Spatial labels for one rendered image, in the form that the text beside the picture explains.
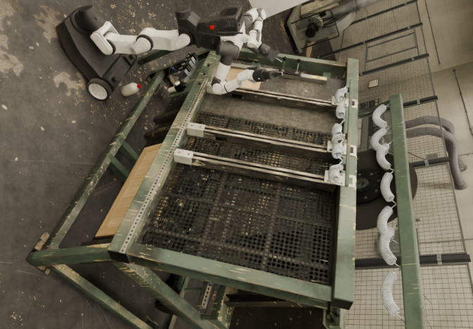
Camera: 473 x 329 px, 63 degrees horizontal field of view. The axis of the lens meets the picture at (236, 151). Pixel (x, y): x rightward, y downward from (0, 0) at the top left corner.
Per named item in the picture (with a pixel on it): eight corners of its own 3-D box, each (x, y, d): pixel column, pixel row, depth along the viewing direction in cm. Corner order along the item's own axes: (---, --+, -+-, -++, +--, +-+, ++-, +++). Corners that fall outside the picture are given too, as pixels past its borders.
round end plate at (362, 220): (317, 156, 348) (411, 137, 309) (319, 160, 351) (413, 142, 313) (307, 230, 294) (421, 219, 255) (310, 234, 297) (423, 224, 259)
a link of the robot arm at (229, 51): (216, 63, 271) (222, 45, 263) (215, 57, 277) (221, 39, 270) (231, 67, 274) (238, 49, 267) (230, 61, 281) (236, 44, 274)
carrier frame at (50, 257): (150, 71, 400) (217, 44, 360) (217, 160, 476) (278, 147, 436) (24, 260, 251) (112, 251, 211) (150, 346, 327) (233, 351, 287)
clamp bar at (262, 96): (209, 87, 321) (208, 62, 304) (353, 110, 305) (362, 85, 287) (205, 94, 315) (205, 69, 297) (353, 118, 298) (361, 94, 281)
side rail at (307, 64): (226, 56, 366) (226, 45, 358) (343, 72, 350) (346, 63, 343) (224, 58, 362) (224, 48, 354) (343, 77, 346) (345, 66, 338)
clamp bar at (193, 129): (190, 127, 287) (188, 102, 269) (352, 156, 270) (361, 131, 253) (186, 136, 280) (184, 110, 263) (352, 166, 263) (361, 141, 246)
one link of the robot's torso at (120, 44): (93, 42, 309) (145, 36, 293) (105, 29, 322) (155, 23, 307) (102, 59, 319) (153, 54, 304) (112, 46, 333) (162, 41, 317)
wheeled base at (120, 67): (43, 34, 294) (71, 19, 278) (77, 4, 329) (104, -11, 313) (99, 98, 329) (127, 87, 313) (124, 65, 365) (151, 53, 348)
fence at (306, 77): (219, 64, 345) (219, 60, 342) (326, 81, 331) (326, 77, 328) (217, 67, 341) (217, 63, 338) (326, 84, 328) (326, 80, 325)
